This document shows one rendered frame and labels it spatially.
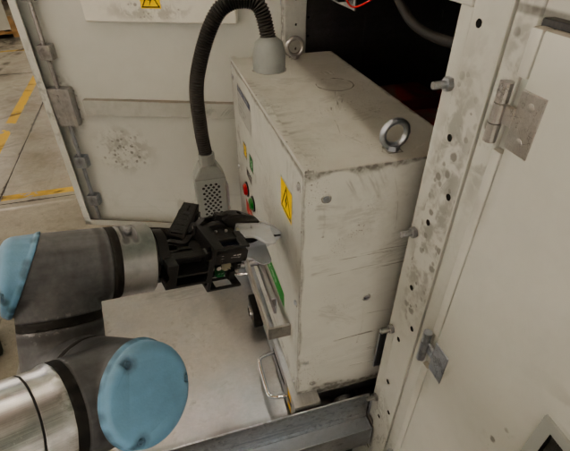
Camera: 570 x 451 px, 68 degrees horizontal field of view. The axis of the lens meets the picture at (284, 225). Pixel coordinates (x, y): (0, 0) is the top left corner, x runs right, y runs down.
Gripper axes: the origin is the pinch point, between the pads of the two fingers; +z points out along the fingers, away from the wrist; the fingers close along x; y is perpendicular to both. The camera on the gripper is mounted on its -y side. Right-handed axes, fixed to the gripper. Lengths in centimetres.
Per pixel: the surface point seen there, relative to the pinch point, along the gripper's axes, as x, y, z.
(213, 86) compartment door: 9, -53, 12
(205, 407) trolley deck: -40.5, 0.2, -5.8
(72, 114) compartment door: -7, -73, -17
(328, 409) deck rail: -30.3, 15.6, 10.7
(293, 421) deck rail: -32.5, 13.9, 4.5
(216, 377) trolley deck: -39.3, -4.9, -1.2
